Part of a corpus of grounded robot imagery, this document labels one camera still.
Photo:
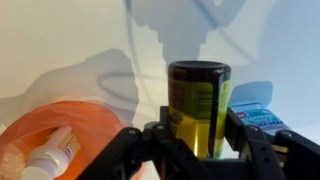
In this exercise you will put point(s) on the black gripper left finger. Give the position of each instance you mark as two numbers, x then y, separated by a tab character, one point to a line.
124	156

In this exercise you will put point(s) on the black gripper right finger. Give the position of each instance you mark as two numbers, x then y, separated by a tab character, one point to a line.
286	155

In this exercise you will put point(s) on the brown and yellow medicine bottle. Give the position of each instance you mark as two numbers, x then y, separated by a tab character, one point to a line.
198	93

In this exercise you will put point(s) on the blue and white medicine box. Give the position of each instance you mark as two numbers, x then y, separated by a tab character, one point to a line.
256	114

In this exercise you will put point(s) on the white spray bottle in bag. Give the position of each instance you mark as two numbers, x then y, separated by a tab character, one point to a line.
53	157

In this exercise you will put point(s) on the orange plastic bag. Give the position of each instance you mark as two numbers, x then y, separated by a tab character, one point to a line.
94	126

